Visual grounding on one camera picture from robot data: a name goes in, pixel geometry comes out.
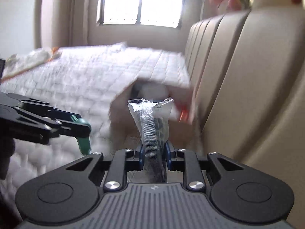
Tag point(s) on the grey quilted mattress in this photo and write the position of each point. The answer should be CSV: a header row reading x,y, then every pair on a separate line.
x,y
83,76

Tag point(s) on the beige curtain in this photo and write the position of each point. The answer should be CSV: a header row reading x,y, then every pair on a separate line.
x,y
193,9

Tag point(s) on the pink cardboard box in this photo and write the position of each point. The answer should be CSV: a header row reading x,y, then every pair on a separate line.
x,y
119,114

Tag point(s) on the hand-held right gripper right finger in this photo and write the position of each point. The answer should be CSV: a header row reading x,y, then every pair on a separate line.
x,y
169,157

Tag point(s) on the pink plush toy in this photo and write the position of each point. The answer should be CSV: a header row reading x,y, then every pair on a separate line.
x,y
234,3

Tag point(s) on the green plastic clip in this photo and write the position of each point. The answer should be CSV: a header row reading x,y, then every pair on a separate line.
x,y
83,145

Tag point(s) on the beige padded headboard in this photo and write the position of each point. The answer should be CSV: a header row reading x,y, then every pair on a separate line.
x,y
250,88

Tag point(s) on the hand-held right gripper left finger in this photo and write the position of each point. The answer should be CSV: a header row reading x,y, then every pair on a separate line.
x,y
141,158

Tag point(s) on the clear plastic packet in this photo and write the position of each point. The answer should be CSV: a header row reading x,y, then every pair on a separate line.
x,y
150,124

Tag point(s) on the barred window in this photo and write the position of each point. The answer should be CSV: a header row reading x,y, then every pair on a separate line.
x,y
143,4

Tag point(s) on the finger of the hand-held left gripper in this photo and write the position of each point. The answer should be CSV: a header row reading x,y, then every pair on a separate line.
x,y
60,115
71,129

